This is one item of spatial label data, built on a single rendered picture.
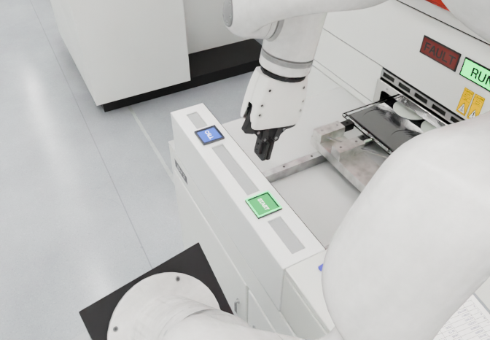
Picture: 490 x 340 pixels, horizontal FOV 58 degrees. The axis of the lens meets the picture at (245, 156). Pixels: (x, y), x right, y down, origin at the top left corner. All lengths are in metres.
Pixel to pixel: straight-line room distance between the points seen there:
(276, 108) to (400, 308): 0.48
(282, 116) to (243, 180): 0.26
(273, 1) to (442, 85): 0.76
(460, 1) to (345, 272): 0.18
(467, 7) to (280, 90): 0.49
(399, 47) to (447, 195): 1.05
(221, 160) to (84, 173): 1.59
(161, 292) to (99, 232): 1.47
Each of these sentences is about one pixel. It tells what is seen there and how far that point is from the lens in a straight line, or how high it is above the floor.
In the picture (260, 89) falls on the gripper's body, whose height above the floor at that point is 1.25.
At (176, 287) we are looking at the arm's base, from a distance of 0.77.
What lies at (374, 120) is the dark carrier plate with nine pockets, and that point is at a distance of 1.29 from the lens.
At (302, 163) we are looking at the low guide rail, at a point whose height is 0.85.
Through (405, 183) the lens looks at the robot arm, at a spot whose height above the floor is 1.43.
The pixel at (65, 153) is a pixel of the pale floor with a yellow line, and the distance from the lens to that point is 2.71.
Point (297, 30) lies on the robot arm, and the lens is 0.67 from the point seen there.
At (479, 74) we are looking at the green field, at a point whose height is 1.10.
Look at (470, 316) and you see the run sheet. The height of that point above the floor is 0.97.
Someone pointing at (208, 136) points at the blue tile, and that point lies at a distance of 1.07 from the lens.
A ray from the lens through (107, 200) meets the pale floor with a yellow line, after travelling 2.35.
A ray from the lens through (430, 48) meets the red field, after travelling 1.25.
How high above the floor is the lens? 1.63
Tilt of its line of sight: 41 degrees down
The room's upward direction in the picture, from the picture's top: straight up
